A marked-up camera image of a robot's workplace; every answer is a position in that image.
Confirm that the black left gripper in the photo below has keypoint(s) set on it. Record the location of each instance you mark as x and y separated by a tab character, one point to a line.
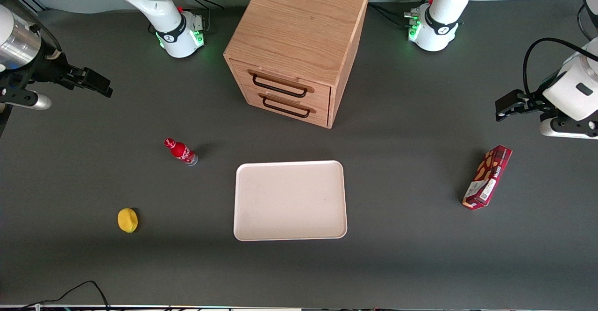
532	102

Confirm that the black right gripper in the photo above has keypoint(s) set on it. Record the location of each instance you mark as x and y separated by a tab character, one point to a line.
50	70

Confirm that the red coke bottle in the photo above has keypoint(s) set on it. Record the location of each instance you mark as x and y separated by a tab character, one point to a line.
181	151

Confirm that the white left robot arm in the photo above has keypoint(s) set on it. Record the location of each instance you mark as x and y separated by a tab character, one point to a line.
441	17

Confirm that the white rectangular tray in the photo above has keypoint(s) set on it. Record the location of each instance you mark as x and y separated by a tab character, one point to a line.
289	201

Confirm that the red snack box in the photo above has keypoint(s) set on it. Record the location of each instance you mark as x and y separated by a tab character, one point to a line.
488	176

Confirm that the yellow lemon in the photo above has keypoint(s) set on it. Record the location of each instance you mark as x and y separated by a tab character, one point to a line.
127	220

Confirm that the wooden drawer cabinet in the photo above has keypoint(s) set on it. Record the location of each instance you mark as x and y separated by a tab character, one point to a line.
299	26

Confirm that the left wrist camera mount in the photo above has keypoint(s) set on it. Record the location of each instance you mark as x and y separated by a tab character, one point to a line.
567	128

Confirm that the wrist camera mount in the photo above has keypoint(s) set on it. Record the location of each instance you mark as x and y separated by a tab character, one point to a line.
28	100
567	128

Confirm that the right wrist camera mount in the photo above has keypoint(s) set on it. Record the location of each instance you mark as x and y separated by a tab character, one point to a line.
28	100

